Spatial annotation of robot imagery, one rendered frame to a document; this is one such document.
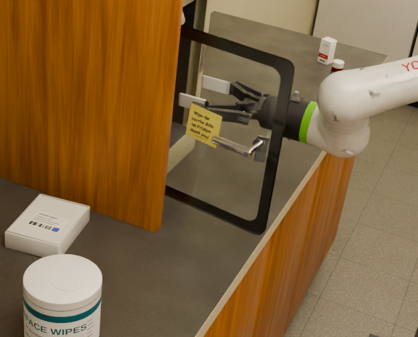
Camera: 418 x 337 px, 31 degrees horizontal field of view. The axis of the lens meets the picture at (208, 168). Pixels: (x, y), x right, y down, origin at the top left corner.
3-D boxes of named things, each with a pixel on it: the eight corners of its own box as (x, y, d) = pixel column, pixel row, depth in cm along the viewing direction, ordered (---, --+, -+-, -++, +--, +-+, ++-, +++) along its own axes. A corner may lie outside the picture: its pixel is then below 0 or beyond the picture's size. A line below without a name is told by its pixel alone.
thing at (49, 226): (4, 247, 154) (3, 231, 152) (39, 207, 168) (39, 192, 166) (58, 262, 152) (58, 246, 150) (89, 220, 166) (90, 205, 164)
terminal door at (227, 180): (147, 185, 171) (161, 17, 151) (264, 237, 159) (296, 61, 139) (145, 186, 171) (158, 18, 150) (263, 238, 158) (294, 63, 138)
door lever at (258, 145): (223, 136, 154) (224, 125, 152) (263, 152, 150) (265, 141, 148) (209, 146, 149) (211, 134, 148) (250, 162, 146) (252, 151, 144)
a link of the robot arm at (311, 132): (360, 173, 162) (376, 132, 166) (361, 143, 151) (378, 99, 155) (298, 154, 166) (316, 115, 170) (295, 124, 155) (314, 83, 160)
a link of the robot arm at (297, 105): (295, 152, 163) (309, 135, 170) (304, 103, 157) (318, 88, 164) (269, 144, 164) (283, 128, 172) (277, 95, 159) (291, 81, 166)
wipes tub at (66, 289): (9, 352, 130) (6, 285, 122) (51, 308, 140) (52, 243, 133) (73, 380, 126) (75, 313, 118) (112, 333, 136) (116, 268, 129)
